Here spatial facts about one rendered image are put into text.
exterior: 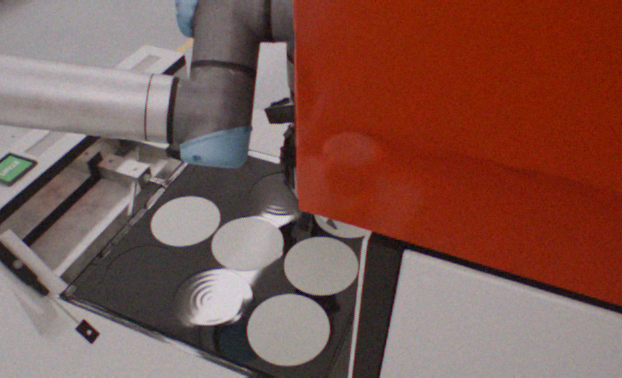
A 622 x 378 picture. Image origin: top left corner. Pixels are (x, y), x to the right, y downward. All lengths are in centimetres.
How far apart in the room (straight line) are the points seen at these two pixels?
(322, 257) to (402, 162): 46
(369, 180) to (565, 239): 11
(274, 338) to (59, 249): 36
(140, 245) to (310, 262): 24
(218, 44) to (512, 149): 39
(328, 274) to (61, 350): 33
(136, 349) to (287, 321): 19
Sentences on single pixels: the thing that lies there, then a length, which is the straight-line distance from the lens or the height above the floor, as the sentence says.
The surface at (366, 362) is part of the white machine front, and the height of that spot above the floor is 108.
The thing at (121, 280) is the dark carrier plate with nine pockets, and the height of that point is 90.
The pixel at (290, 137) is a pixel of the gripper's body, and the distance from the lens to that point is 70.
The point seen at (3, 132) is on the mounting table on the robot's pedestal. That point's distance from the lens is 125.
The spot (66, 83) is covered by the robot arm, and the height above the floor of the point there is 118.
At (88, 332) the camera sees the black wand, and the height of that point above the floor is 99.
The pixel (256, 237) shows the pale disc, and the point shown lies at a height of 90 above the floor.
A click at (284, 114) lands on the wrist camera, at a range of 71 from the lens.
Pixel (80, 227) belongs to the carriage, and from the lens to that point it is 87.
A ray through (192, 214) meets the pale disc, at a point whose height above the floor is 90.
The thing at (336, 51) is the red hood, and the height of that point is 134.
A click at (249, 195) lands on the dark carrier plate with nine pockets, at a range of 83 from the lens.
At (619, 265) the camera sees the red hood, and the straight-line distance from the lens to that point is 32.
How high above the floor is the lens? 147
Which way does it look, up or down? 43 degrees down
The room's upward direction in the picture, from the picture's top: straight up
